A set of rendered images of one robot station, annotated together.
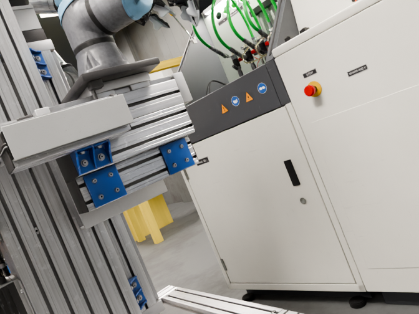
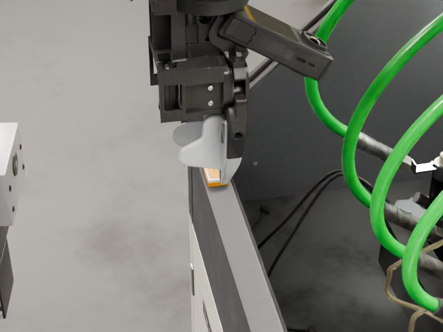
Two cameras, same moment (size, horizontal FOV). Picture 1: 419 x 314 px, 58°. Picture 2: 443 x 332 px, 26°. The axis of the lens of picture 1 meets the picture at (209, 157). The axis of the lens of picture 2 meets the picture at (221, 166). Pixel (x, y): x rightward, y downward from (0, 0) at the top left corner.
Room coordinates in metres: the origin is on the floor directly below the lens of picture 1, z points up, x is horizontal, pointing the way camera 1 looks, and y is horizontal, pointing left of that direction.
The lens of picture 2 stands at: (0.80, -0.56, 1.75)
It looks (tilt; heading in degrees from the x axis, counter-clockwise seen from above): 35 degrees down; 33
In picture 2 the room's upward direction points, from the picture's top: straight up
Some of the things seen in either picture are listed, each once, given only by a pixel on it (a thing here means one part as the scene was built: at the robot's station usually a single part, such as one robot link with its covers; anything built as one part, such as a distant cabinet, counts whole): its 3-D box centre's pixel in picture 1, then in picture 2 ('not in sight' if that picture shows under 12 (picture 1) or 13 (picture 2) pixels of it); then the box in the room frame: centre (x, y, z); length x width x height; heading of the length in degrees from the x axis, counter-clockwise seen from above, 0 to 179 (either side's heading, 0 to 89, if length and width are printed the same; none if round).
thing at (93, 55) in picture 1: (101, 63); not in sight; (1.07, 0.18, 1.09); 0.15 x 0.15 x 0.10
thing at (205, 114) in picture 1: (217, 111); (249, 323); (1.58, -0.10, 0.87); 0.62 x 0.04 x 0.16; 44
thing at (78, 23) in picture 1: (86, 22); not in sight; (1.07, 0.17, 1.20); 0.13 x 0.12 x 0.14; 66
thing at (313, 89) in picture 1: (311, 90); not in sight; (1.23, -0.39, 0.80); 0.05 x 0.04 x 0.05; 44
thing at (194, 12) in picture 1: (191, 12); (208, 153); (1.43, -0.14, 1.24); 0.06 x 0.03 x 0.09; 134
